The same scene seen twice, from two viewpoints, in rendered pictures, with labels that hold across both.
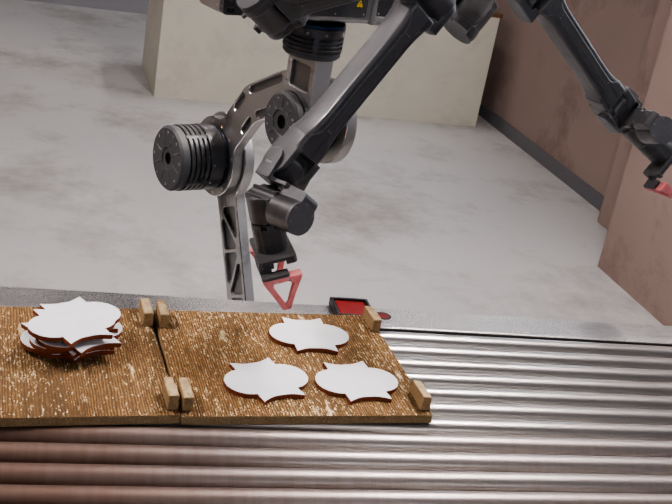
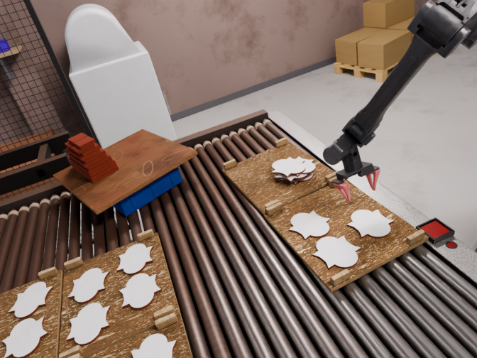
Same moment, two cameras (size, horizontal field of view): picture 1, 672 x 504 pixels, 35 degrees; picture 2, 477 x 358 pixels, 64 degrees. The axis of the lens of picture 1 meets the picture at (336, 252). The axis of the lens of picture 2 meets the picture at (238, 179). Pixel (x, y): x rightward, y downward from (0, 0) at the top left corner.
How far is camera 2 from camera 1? 166 cm
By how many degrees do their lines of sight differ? 81
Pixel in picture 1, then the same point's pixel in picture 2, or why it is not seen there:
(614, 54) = not seen: outside the picture
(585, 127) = not seen: outside the picture
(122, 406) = (260, 200)
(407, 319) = (461, 256)
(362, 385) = (332, 253)
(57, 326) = (281, 165)
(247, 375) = (306, 218)
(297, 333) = (365, 219)
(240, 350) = (332, 209)
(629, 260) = not seen: outside the picture
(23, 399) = (249, 182)
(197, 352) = (317, 200)
